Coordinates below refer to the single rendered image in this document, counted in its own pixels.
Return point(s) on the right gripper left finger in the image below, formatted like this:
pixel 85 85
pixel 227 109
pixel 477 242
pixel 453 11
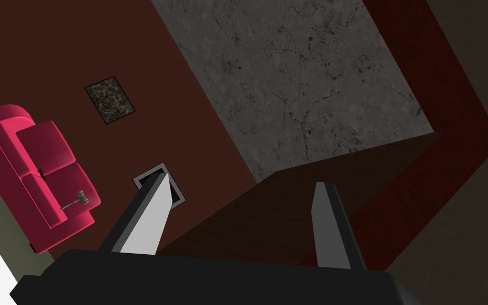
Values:
pixel 148 220

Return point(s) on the grey gavel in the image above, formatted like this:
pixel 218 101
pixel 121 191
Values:
pixel 76 201

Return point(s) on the dark framed wall picture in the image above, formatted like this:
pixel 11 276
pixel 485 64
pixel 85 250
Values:
pixel 109 100

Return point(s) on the dark brown wooden door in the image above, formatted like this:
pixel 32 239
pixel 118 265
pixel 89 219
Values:
pixel 295 203

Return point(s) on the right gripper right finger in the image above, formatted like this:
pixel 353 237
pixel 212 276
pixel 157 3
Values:
pixel 333 228

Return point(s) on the grey framed black picture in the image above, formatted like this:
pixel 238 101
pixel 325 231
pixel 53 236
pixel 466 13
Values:
pixel 177 191

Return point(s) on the red sofa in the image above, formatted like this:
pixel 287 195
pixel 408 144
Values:
pixel 36 178

